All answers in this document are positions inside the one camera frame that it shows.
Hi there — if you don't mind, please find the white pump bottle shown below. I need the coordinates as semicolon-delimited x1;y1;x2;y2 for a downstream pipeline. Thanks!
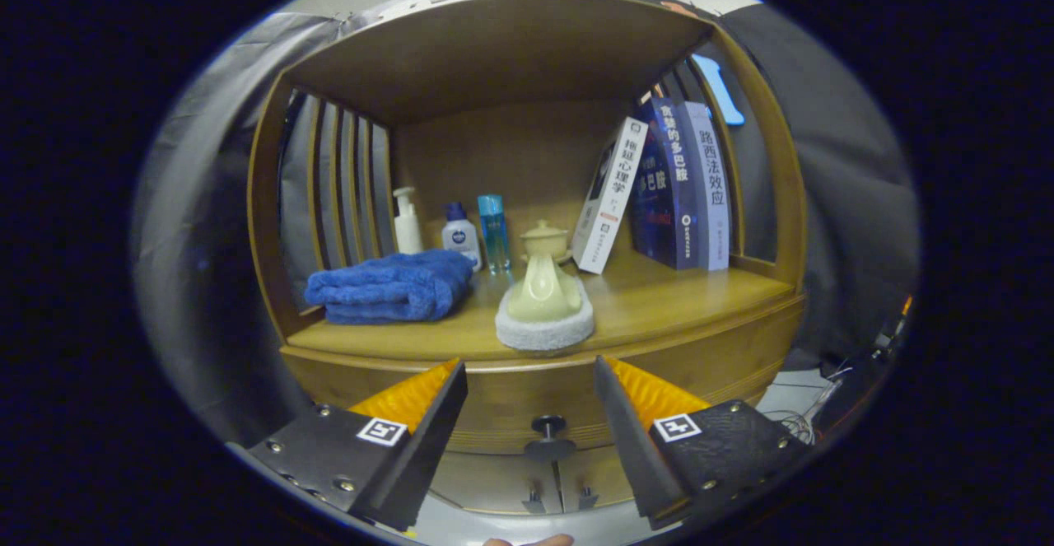
392;186;424;255

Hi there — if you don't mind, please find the white book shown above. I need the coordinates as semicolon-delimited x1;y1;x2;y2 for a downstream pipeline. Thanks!
571;116;649;275

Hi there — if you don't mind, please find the black and orange device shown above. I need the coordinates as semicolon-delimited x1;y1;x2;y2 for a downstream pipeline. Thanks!
873;295;915;351

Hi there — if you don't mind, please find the clear blue bottle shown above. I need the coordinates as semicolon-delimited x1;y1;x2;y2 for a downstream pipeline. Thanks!
478;194;511;275

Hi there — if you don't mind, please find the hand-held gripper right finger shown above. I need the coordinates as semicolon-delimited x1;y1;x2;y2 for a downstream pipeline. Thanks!
594;355;812;530

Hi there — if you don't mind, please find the black backdrop cloth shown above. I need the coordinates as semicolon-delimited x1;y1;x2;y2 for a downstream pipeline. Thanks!
132;0;921;448

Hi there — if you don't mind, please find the wooden drawer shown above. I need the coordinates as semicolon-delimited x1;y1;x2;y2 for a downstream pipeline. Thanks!
280;295;806;460

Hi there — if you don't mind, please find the wooden cabinet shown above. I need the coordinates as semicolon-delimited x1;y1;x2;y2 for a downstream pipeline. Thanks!
247;0;809;518

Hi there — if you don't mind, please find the cream lidded teacup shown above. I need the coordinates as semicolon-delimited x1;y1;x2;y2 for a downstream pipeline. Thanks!
519;219;573;265

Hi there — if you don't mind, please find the white bottle with blue cap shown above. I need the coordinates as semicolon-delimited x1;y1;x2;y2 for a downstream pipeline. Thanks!
441;202;483;273

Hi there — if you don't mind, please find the dark blue book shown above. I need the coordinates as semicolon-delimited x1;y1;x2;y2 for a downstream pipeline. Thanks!
630;97;709;271

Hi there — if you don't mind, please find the black cable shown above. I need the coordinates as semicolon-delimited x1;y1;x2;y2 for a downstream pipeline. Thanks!
778;381;834;446

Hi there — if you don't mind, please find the wooden countertop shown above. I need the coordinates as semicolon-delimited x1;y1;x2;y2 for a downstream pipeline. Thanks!
284;245;800;363

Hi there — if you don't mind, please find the blue folded towel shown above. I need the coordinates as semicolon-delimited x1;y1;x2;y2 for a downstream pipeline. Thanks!
304;250;476;324

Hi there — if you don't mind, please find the pale purple book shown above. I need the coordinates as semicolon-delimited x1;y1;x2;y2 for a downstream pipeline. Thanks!
679;101;732;272

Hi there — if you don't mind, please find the wooden cabinet door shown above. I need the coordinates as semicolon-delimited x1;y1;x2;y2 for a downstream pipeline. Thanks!
428;451;565;516
556;443;639;514

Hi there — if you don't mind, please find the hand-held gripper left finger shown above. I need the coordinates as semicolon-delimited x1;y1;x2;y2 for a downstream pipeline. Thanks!
247;358;469;532

